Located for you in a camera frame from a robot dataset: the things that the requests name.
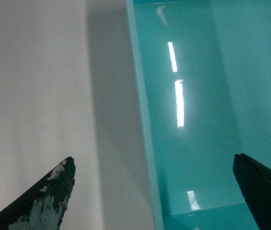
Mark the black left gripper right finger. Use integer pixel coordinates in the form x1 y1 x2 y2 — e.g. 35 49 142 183
233 153 271 230

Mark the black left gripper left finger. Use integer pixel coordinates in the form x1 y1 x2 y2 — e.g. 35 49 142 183
0 157 75 230

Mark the teal plastic bin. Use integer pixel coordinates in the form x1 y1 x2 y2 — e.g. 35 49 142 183
127 0 271 230

